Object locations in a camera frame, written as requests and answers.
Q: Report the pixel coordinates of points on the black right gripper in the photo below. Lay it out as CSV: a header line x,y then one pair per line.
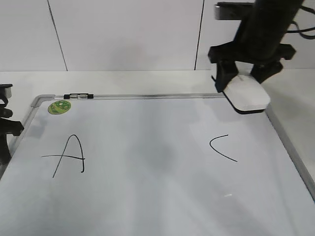
x,y
257,41

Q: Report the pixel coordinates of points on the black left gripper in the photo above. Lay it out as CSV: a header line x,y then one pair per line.
x,y
7,127

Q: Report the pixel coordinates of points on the white board eraser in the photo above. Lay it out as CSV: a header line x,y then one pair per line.
x,y
246,95

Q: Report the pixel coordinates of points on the round green magnet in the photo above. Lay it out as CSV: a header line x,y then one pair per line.
x,y
59,107

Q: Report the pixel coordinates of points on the black and silver hanger clip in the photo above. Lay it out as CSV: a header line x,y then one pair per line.
x,y
78,96

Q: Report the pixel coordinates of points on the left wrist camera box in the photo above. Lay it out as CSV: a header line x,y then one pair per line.
x,y
5,90

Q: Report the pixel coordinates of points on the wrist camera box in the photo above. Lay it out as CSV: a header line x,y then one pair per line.
x,y
5,90
232,10

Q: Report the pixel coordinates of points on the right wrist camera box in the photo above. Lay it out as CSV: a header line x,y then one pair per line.
x,y
232,10

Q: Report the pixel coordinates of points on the white board with aluminium frame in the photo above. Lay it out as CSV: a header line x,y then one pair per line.
x,y
152,167

